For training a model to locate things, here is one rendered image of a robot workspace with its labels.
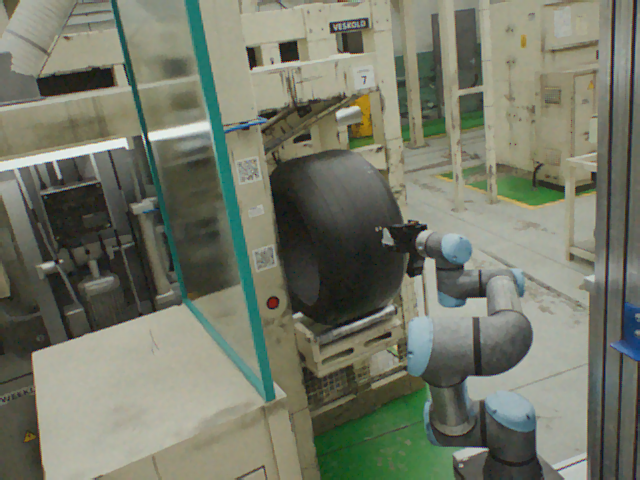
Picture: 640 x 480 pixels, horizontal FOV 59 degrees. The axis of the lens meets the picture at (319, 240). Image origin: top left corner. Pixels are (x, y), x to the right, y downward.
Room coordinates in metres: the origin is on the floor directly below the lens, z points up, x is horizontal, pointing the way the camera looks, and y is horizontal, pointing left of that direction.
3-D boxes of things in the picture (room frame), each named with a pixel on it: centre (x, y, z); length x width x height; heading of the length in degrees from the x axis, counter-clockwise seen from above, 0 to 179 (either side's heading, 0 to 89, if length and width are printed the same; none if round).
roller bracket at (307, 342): (1.82, 0.15, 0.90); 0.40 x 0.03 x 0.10; 26
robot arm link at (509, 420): (1.16, -0.40, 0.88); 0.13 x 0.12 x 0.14; 73
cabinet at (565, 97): (5.95, -3.02, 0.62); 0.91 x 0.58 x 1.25; 105
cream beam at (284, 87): (2.22, 0.01, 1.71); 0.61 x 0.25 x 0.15; 116
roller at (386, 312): (1.77, -0.07, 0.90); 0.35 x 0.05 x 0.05; 116
